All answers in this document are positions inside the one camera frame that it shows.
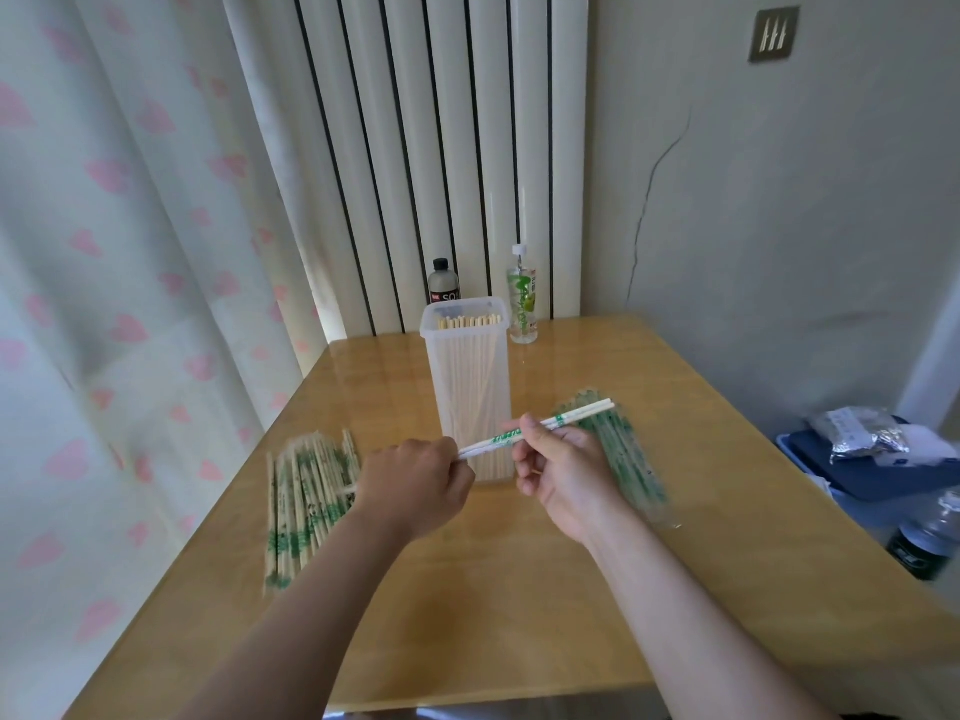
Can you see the person's left fingers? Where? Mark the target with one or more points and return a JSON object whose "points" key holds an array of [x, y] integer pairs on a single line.
{"points": [[459, 483]]}

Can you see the person's left forearm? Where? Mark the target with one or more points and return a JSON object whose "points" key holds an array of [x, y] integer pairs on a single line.
{"points": [[315, 614]]}

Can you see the clear tall plastic container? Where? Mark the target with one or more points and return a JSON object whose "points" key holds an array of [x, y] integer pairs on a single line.
{"points": [[466, 382]]}

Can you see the pile of empty green-print wrappers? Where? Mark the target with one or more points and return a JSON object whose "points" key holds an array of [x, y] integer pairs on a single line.
{"points": [[626, 457]]}

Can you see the silver foil bag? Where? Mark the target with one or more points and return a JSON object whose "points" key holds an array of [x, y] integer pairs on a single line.
{"points": [[859, 434]]}

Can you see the pile of wrapped chopsticks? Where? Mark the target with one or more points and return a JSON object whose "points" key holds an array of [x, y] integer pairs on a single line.
{"points": [[307, 502]]}

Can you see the person's right hand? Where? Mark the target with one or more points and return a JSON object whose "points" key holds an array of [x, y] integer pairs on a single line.
{"points": [[570, 479]]}

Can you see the metal wall plate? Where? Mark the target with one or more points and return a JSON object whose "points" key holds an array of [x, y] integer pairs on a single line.
{"points": [[773, 35]]}

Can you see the blue storage box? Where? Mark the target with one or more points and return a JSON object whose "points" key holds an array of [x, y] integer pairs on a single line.
{"points": [[847, 487]]}

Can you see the person's right thumb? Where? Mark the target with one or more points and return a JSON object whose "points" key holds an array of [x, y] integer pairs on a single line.
{"points": [[537, 436]]}

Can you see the black bottle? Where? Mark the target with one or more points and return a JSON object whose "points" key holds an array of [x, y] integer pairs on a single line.
{"points": [[442, 284]]}

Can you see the chopstick pair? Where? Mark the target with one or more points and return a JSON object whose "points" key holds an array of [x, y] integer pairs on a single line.
{"points": [[504, 438]]}

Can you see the bundle of bare wooden chopsticks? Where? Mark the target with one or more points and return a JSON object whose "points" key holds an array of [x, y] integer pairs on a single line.
{"points": [[469, 367]]}

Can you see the dark plastic bottle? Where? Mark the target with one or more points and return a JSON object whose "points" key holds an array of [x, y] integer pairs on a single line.
{"points": [[926, 543]]}

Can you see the person's left hand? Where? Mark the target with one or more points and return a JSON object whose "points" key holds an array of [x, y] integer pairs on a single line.
{"points": [[409, 487]]}

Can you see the person's right forearm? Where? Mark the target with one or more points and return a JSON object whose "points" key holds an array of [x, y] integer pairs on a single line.
{"points": [[675, 622]]}

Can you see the white curtain with pink hearts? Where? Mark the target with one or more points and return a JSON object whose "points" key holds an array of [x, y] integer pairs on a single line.
{"points": [[112, 292]]}

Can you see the clear bottle with green label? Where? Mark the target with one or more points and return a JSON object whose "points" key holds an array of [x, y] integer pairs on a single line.
{"points": [[523, 307]]}

